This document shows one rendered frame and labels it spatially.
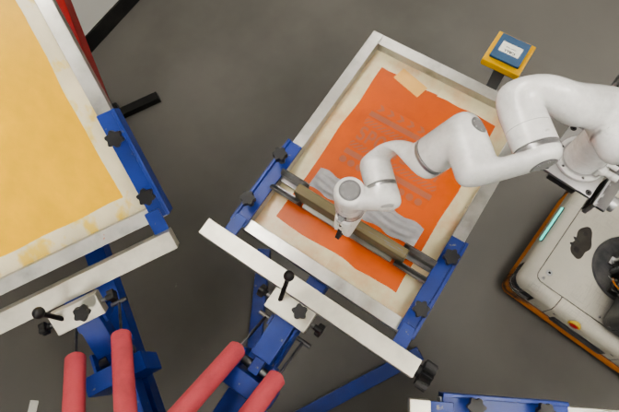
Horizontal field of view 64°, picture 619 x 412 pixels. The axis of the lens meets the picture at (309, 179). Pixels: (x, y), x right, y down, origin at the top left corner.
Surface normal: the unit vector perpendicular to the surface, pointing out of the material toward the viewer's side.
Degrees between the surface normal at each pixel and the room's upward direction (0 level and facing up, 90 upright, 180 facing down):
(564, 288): 0
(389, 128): 0
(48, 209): 32
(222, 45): 0
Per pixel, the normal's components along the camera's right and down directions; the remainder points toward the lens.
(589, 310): -0.07, -0.35
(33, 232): 0.17, 0.14
